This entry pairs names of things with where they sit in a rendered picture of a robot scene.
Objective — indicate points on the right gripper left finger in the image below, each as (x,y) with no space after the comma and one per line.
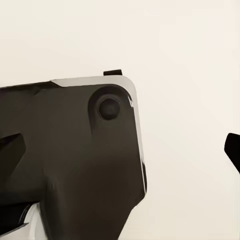
(12,150)

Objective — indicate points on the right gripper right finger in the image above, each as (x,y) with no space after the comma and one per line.
(232,149)

